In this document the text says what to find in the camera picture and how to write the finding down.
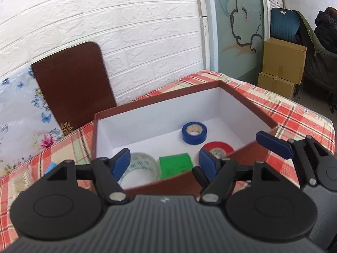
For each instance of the blue chair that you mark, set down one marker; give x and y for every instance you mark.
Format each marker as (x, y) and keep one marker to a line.
(284, 23)

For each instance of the clear tape roll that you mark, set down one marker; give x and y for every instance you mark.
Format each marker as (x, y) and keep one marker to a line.
(147, 163)

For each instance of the red plaid tablecloth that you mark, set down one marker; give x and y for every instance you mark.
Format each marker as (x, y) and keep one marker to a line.
(289, 110)

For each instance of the white ribbed item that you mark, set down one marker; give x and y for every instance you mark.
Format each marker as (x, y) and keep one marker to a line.
(21, 185)

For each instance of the green rectangular block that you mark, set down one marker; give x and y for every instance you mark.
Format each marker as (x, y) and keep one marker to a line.
(175, 166)

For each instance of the red-brown cardboard box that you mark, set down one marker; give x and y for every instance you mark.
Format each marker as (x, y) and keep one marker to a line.
(168, 187)

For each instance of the large tan cardboard box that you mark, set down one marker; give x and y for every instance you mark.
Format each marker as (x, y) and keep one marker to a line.
(284, 58)

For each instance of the olive green coat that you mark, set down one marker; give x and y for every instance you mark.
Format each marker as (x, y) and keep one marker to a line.
(316, 66)

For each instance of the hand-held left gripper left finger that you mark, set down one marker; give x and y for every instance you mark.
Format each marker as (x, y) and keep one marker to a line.
(120, 163)

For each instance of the floral white cushion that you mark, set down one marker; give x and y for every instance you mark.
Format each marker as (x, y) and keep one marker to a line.
(21, 116)

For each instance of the glass door with drawing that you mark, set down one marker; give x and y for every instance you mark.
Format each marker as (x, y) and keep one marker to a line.
(237, 18)

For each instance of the blue tape roll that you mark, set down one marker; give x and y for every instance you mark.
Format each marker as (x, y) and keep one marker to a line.
(194, 133)

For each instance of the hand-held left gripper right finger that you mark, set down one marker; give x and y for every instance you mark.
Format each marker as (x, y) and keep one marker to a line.
(208, 162)

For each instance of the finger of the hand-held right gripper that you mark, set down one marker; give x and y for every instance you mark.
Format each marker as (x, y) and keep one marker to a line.
(273, 143)

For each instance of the red tape roll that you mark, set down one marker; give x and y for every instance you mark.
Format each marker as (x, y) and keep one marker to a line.
(223, 147)

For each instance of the small tan cardboard box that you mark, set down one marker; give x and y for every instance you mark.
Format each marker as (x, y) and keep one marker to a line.
(275, 87)

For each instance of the small blue item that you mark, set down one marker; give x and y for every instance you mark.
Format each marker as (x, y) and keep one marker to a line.
(50, 168)

